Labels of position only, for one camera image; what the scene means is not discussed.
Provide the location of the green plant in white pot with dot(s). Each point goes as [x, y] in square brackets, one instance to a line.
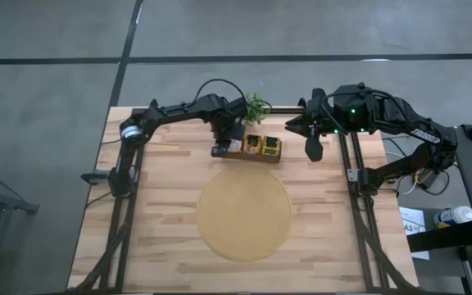
[256, 108]

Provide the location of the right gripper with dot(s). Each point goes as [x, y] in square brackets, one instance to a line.
[338, 119]

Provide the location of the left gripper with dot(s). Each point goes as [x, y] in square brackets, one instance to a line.
[230, 127]

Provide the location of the yellow tea bag packet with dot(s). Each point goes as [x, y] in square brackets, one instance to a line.
[271, 146]
[253, 144]

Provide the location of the white wipes canister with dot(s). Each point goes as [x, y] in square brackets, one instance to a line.
[453, 217]

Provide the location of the round woven placemat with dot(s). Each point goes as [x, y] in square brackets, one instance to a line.
[244, 213]

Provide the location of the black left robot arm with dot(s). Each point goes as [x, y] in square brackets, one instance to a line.
[178, 110]

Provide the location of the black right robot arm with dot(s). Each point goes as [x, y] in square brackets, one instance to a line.
[404, 119]

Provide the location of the black power supply box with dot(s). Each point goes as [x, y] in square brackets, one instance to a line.
[426, 178]

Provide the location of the white paper sheet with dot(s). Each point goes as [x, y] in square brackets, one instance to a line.
[410, 215]

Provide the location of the brown wooden compartment box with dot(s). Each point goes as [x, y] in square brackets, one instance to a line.
[256, 159]

